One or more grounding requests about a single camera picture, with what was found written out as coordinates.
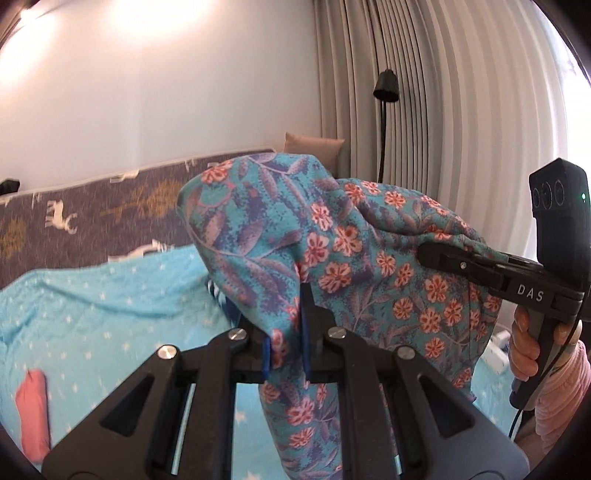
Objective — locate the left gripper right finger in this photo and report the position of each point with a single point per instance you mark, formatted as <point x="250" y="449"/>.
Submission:
<point x="320" y="362"/>

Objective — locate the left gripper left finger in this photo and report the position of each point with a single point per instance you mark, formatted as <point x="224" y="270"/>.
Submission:
<point x="250" y="349"/>

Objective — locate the floral teal garment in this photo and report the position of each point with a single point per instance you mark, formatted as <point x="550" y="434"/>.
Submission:
<point x="265" y="224"/>

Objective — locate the person's right hand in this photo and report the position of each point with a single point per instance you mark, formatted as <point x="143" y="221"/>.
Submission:
<point x="524" y="350"/>

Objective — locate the navy star fleece garment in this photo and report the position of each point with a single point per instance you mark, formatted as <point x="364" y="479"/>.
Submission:
<point x="216" y="293"/>

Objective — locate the light blue star quilt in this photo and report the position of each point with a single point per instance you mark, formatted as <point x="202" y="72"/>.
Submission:
<point x="88" y="329"/>

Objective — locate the beige pleated curtain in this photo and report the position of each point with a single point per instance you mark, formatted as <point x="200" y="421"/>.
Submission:
<point x="490" y="91"/>

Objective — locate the beige cushion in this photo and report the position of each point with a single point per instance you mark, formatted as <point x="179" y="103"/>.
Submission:
<point x="324" y="149"/>

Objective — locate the folded coral pink garment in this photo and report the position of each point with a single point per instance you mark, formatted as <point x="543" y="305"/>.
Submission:
<point x="32" y="406"/>

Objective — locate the grey deer pattern mattress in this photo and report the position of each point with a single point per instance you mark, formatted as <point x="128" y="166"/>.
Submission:
<point x="91" y="223"/>

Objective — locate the black floor lamp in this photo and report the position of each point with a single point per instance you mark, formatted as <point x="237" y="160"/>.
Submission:
<point x="386" y="92"/>

